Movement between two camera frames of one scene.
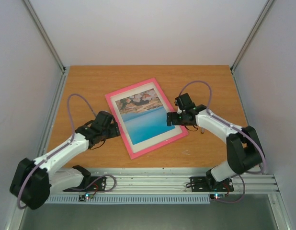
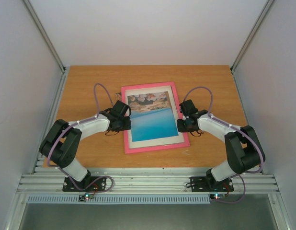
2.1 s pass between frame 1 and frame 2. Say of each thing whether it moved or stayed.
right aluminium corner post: stayed
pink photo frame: moved
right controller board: stayed
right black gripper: moved
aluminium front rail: stayed
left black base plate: stayed
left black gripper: moved
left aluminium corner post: stayed
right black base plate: stayed
